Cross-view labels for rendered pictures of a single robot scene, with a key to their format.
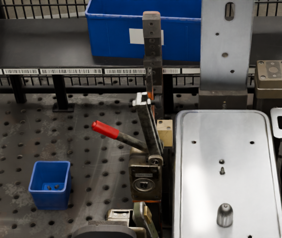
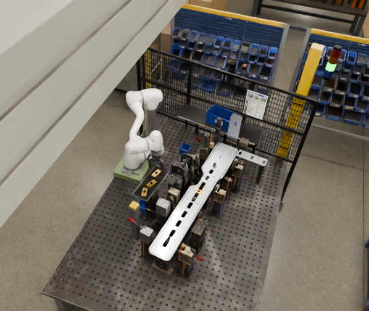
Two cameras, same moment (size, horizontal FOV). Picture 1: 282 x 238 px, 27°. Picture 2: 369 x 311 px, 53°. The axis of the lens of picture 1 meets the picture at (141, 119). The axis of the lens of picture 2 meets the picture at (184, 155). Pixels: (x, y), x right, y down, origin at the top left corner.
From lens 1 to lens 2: 232 cm
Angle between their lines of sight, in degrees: 13
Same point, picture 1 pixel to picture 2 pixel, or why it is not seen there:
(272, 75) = (242, 141)
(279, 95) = (243, 147)
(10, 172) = (176, 143)
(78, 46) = (203, 118)
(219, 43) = (232, 129)
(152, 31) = (218, 121)
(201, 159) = (217, 153)
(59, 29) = (200, 112)
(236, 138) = (227, 152)
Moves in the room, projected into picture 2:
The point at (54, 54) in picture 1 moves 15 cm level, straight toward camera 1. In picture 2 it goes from (197, 118) to (194, 127)
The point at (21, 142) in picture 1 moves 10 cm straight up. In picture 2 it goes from (182, 137) to (182, 130)
